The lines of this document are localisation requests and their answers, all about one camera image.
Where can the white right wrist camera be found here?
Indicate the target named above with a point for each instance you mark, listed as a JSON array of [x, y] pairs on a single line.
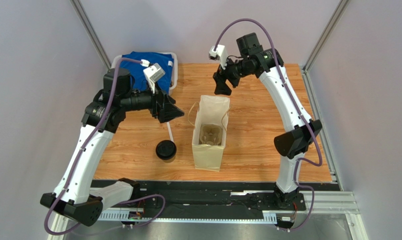
[[219, 53]]

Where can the kraft paper takeout bag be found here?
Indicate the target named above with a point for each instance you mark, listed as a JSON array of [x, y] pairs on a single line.
[[210, 110]]

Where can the white wrapped straw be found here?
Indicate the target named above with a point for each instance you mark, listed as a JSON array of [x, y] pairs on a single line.
[[171, 137]]

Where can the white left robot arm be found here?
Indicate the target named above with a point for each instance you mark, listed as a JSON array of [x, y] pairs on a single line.
[[73, 197]]

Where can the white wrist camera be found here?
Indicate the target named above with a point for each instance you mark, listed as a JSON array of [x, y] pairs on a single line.
[[219, 53], [152, 72]]

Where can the paper coffee cup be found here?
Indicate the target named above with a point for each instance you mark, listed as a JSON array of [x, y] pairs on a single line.
[[170, 160]]

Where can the pulp cardboard cup carrier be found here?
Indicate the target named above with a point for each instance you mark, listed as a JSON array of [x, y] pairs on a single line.
[[210, 134]]

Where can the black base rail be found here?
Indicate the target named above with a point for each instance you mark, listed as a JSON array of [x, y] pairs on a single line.
[[206, 201]]

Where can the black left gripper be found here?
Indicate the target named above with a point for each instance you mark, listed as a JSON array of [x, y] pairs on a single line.
[[158, 110]]

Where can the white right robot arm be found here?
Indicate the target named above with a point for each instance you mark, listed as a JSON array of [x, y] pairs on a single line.
[[300, 129]]

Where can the white plastic basket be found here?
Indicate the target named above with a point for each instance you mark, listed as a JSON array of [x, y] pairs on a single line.
[[168, 61]]

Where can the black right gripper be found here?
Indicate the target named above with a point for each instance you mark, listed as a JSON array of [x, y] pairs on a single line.
[[228, 74]]

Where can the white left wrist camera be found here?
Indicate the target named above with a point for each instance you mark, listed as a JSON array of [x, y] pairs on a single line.
[[152, 72]]

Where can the black plastic cup lid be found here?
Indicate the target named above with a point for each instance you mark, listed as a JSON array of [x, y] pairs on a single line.
[[166, 150]]

